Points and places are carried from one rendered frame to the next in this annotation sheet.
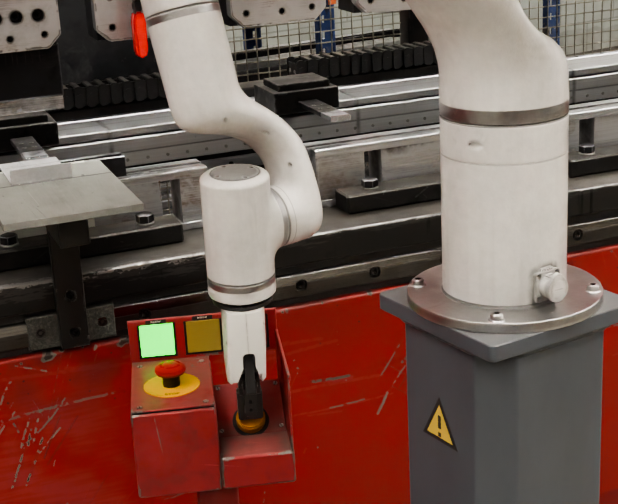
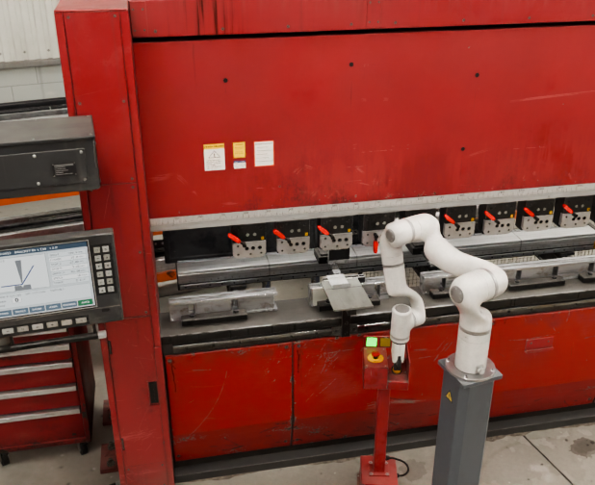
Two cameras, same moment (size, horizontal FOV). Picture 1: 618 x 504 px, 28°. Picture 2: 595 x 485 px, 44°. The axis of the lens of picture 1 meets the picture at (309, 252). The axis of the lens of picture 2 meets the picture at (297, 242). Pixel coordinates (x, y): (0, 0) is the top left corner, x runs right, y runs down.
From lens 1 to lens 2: 178 cm
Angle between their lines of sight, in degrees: 11
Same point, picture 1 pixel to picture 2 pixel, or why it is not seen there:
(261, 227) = (407, 324)
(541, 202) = (480, 351)
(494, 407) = (462, 396)
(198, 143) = not seen: hidden behind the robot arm
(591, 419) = (487, 400)
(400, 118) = not seen: hidden behind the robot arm
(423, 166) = not seen: hidden behind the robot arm
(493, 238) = (467, 358)
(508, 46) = (476, 319)
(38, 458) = (329, 365)
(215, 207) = (396, 319)
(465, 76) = (465, 322)
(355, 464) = (425, 374)
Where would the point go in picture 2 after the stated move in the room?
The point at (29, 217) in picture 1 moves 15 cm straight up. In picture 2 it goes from (341, 307) to (342, 277)
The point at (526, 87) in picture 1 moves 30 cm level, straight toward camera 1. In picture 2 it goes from (479, 327) to (469, 373)
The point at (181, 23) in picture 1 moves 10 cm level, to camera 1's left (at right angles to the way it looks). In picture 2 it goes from (393, 269) to (369, 268)
